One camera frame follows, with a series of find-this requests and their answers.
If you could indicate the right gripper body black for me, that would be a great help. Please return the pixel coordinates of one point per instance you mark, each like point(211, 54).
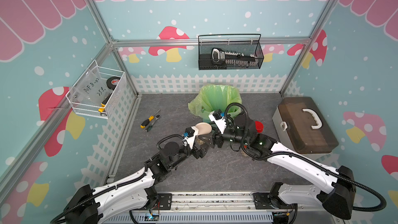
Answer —
point(230, 136)

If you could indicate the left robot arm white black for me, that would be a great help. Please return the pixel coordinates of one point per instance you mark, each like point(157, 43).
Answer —
point(94, 206)

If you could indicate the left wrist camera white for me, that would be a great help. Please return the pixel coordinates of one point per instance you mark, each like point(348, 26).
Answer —
point(189, 136)

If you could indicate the peanut jar beige lid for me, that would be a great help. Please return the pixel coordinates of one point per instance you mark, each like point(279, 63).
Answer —
point(203, 130)

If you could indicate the socket wrench set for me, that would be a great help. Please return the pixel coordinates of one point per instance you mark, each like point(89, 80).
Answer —
point(233, 59)

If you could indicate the brown lidded tool box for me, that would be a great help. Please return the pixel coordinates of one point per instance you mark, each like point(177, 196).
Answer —
point(301, 127)

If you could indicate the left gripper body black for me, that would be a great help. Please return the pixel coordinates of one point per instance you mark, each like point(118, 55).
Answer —
point(185, 153)

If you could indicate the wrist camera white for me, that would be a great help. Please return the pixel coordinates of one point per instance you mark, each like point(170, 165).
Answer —
point(189, 136)
point(219, 120)

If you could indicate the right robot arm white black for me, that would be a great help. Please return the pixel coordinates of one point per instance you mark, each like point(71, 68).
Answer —
point(335, 188)

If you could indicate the yellow utility knife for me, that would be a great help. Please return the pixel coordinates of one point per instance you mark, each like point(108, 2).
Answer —
point(103, 104)

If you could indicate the green trash bin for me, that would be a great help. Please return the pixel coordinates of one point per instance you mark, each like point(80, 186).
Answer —
point(233, 112)

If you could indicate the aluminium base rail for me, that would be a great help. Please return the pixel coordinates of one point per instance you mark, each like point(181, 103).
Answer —
point(230, 207)

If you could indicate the yellow black screwdriver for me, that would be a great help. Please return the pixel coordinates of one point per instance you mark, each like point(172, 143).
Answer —
point(148, 120)

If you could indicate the black wire mesh basket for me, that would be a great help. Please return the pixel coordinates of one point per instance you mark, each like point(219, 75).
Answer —
point(229, 51)

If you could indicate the green plastic bin liner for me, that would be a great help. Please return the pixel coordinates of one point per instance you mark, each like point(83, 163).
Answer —
point(214, 97)

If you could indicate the black tape roll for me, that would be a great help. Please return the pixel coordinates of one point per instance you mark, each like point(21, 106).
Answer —
point(112, 82)

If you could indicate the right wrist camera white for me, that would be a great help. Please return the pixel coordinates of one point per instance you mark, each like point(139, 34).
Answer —
point(219, 120)

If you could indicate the peanut jar red lid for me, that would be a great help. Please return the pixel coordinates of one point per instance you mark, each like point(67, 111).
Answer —
point(259, 126)

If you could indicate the clear wall bin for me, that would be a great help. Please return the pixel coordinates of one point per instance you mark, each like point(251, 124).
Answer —
point(89, 91)

